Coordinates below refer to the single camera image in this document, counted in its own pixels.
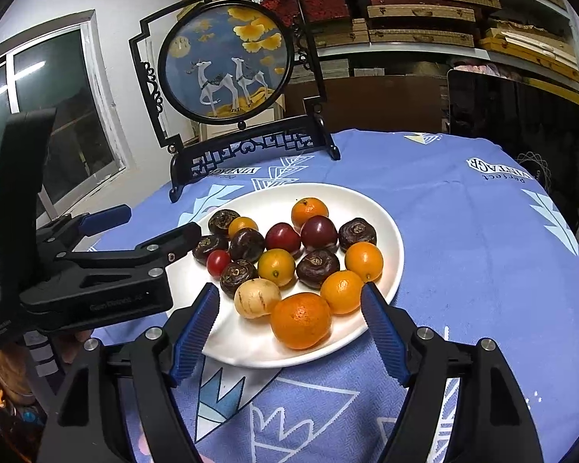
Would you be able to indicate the white plate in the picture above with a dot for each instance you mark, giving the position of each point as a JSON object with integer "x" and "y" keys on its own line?
{"x": 270, "y": 202}

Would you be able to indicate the dark red plum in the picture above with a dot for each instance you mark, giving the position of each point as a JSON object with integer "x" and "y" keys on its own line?
{"x": 282, "y": 239}
{"x": 319, "y": 232}

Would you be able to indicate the stack of woven flat boxes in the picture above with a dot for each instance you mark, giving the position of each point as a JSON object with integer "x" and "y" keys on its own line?
{"x": 420, "y": 14}

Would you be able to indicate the blue printed tablecloth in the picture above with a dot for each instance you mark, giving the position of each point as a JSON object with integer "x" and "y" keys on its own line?
{"x": 463, "y": 260}

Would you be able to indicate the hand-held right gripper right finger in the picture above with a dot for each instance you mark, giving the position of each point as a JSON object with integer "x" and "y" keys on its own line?
{"x": 383, "y": 337}

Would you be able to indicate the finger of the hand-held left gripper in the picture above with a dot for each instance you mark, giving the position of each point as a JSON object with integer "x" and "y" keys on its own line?
{"x": 140, "y": 256}
{"x": 106, "y": 217}

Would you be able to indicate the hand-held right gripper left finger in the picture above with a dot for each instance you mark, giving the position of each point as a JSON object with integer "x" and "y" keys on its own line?
{"x": 195, "y": 333}

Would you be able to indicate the brown cardboard sheet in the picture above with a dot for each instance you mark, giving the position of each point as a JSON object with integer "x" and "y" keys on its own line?
{"x": 366, "y": 101}

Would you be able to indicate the small orange kumquat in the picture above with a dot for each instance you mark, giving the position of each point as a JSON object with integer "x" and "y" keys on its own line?
{"x": 243, "y": 225}

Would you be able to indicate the pale striped pepino melon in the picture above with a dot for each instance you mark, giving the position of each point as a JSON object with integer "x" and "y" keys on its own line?
{"x": 256, "y": 299}

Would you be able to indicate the red patterned box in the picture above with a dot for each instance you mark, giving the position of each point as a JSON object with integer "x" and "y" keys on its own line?
{"x": 323, "y": 2}

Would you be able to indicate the person's left hand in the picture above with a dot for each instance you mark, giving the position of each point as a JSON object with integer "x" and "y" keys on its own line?
{"x": 75, "y": 345}

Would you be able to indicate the yellow orange tangerine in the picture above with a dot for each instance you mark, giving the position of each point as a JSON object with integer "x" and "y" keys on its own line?
{"x": 276, "y": 267}

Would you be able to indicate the large orange tangerine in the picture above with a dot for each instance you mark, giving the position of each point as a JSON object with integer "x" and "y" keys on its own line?
{"x": 300, "y": 320}

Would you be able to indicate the white shelf rack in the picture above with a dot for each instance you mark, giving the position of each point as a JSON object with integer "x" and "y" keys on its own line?
{"x": 415, "y": 50}

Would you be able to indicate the red cherry tomato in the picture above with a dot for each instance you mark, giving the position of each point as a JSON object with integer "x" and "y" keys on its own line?
{"x": 218, "y": 263}

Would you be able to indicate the dark brown water chestnut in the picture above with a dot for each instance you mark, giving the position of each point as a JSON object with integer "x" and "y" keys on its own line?
{"x": 210, "y": 247}
{"x": 246, "y": 245}
{"x": 317, "y": 269}
{"x": 238, "y": 278}
{"x": 223, "y": 222}
{"x": 357, "y": 235}

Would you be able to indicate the white framed window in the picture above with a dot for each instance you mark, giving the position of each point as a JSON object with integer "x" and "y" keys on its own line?
{"x": 62, "y": 87}

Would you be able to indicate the round deer table screen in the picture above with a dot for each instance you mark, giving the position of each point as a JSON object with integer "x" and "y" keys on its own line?
{"x": 222, "y": 58}

